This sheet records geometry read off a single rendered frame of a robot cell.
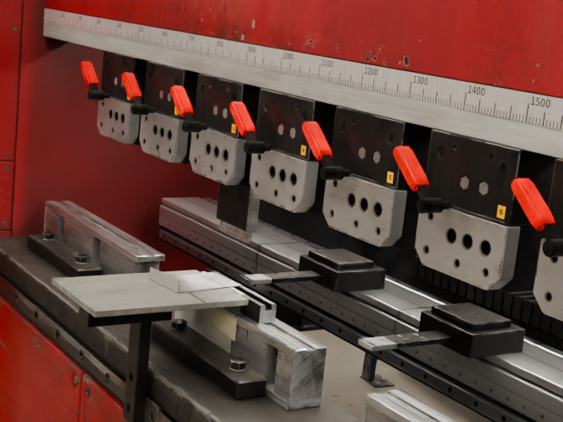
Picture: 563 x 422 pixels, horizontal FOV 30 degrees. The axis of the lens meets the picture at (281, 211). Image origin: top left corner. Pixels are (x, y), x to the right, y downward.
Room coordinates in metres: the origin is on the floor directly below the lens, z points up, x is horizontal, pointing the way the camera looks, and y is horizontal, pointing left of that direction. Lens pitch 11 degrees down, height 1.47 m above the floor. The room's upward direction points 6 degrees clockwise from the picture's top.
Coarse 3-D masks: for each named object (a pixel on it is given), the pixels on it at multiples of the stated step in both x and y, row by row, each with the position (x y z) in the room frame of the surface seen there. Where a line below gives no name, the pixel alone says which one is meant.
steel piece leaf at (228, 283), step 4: (208, 272) 1.75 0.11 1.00; (212, 272) 1.76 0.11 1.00; (204, 276) 1.72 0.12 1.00; (208, 276) 1.73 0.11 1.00; (212, 276) 1.73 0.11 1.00; (216, 276) 1.73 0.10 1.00; (220, 276) 1.73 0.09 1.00; (216, 280) 1.70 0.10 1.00; (220, 280) 1.71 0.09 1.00; (224, 280) 1.71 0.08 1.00; (228, 280) 1.71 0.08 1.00; (232, 280) 1.71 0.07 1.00; (220, 284) 1.69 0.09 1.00; (224, 284) 1.69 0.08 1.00; (228, 284) 1.69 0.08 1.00; (232, 284) 1.69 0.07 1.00; (236, 284) 1.70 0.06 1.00
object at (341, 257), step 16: (304, 256) 1.86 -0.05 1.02; (320, 256) 1.83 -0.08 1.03; (336, 256) 1.83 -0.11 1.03; (352, 256) 1.84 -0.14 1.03; (288, 272) 1.80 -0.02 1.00; (304, 272) 1.81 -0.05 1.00; (320, 272) 1.81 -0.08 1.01; (336, 272) 1.77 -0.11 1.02; (352, 272) 1.79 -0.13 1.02; (368, 272) 1.80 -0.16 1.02; (384, 272) 1.82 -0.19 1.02; (336, 288) 1.77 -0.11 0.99; (352, 288) 1.79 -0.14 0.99; (368, 288) 1.81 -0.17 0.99
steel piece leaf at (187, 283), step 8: (152, 272) 1.67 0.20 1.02; (160, 272) 1.65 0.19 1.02; (152, 280) 1.67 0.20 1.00; (160, 280) 1.65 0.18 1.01; (168, 280) 1.63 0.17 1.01; (176, 280) 1.62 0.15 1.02; (184, 280) 1.68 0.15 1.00; (192, 280) 1.69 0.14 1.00; (200, 280) 1.69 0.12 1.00; (208, 280) 1.70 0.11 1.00; (168, 288) 1.63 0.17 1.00; (176, 288) 1.61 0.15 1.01; (184, 288) 1.64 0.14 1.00; (192, 288) 1.64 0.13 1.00; (200, 288) 1.65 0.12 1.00; (208, 288) 1.65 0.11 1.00; (216, 288) 1.66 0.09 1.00
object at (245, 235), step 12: (228, 192) 1.71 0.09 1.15; (240, 192) 1.68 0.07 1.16; (228, 204) 1.71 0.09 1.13; (240, 204) 1.68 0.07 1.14; (252, 204) 1.66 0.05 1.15; (216, 216) 1.74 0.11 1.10; (228, 216) 1.71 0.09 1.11; (240, 216) 1.68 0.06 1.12; (252, 216) 1.66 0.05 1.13; (228, 228) 1.72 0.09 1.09; (240, 228) 1.67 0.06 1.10; (252, 228) 1.67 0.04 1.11
